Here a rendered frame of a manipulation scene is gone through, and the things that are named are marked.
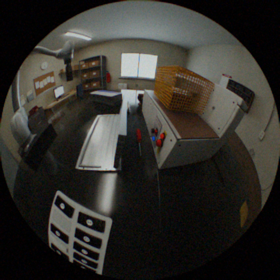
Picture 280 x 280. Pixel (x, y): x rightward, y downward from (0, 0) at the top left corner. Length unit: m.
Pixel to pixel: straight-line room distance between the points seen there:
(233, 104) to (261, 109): 1.43
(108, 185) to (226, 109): 0.54
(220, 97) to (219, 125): 0.12
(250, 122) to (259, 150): 0.46
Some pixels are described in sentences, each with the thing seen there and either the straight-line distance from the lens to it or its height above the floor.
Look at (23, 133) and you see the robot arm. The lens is 0.79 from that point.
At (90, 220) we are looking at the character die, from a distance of 0.35.
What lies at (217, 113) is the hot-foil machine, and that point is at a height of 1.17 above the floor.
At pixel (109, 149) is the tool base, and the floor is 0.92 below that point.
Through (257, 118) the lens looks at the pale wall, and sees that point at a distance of 1.77.
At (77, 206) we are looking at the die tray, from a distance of 0.38.
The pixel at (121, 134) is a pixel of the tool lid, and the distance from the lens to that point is 0.18.
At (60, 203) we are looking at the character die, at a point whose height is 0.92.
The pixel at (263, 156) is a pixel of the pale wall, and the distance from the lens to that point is 1.70.
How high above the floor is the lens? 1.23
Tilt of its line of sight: 46 degrees down
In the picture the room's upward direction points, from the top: 7 degrees clockwise
